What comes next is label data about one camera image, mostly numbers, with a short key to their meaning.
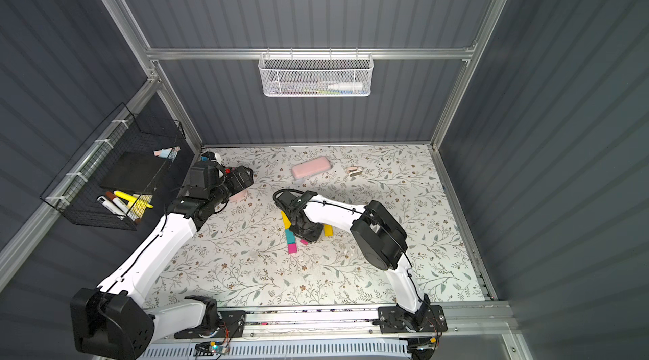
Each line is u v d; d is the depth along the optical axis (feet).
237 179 2.36
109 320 1.19
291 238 2.99
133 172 2.48
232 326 2.39
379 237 1.71
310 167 3.59
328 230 2.99
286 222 3.10
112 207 2.19
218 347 2.31
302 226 2.48
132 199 2.28
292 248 2.91
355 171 3.56
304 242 2.84
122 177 2.32
